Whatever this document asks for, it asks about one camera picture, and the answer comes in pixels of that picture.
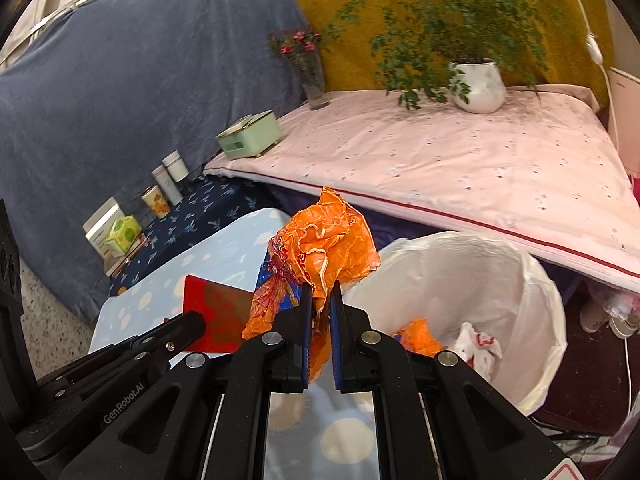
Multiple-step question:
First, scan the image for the short white cylinder container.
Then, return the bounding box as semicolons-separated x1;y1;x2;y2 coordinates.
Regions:
161;150;189;183

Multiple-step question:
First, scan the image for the orange printed snack wrapper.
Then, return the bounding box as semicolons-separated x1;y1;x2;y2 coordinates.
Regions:
242;186;382;383

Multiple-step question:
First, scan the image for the white cable with switch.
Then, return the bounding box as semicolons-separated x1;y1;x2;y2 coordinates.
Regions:
565;0;614;111

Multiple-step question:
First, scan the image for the white shoe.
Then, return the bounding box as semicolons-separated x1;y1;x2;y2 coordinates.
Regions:
580;302;614;334
610;310;640;342

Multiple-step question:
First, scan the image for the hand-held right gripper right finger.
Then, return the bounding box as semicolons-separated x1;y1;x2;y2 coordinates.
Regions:
330;280;576;480

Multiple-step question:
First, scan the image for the light blue polka dot cloth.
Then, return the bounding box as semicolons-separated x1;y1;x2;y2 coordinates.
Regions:
89;207;381;480

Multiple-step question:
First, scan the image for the white bag-lined trash bin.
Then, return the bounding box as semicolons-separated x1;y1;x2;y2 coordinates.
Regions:
342;231;568;417

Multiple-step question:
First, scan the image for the thin white cable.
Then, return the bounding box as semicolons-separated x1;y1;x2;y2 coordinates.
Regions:
622;335;636;411

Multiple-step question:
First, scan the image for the green carton box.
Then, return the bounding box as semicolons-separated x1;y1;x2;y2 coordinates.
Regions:
103;215;142;259

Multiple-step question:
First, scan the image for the grey-blue hanging blanket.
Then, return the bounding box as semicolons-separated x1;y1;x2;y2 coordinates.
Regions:
0;0;311;321

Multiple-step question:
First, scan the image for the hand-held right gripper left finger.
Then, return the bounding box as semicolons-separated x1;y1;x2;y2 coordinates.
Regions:
59;280;313;480

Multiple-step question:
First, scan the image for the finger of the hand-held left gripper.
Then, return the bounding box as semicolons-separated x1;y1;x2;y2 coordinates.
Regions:
127;311;208;369

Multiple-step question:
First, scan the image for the black cable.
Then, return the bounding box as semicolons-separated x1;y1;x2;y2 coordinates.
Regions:
532;420;603;445

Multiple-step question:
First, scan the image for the red paper packet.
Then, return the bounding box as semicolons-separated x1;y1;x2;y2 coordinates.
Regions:
182;275;257;356

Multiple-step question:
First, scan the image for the mint green box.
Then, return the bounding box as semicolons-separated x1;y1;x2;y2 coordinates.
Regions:
216;110;284;158

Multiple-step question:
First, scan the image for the white carton box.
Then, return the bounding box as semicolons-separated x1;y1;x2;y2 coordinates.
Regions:
82;197;125;261

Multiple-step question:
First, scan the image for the orange printed can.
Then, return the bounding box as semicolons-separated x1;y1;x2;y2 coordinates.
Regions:
141;185;172;220

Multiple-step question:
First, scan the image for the glass vase with pink flowers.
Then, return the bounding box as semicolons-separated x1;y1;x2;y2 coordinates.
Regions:
268;30;332;111

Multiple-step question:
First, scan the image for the white red wrapper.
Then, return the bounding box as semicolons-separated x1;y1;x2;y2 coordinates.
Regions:
452;322;503;377

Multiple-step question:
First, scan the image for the metal curtain rod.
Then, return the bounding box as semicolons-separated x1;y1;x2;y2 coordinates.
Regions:
0;0;201;68

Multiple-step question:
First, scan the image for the wooden tray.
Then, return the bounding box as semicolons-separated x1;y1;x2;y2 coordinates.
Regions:
104;235;152;277

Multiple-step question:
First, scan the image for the green plant in white pot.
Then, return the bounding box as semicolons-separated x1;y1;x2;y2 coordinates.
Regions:
322;0;566;115

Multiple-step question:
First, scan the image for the dark blue printed cloth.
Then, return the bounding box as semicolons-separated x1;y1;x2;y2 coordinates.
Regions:
107;175;271;296

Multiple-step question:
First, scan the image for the pink bed sheet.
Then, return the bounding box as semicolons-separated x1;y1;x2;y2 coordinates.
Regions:
202;84;640;291

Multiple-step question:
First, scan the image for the tall white cylinder container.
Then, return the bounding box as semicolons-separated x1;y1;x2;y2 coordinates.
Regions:
152;164;184;206

